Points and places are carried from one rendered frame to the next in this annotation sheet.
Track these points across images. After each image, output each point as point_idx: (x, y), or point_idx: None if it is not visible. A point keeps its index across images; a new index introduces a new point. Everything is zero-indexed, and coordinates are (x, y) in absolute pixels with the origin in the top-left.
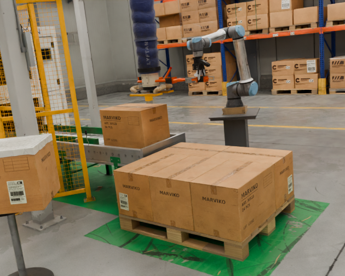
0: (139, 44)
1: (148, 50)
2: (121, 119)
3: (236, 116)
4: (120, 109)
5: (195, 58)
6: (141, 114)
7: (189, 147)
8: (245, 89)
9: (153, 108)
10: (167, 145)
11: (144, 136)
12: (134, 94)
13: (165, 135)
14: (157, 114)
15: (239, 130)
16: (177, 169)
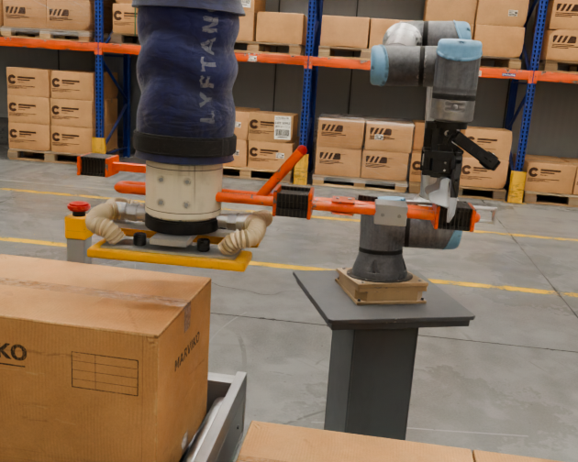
0: (176, 24)
1: (212, 59)
2: (30, 357)
3: (419, 319)
4: (25, 313)
5: (449, 127)
6: (159, 349)
7: (323, 459)
8: (440, 230)
9: (185, 310)
10: (221, 448)
11: (159, 441)
12: (119, 251)
13: (200, 401)
14: (192, 328)
15: (398, 350)
16: None
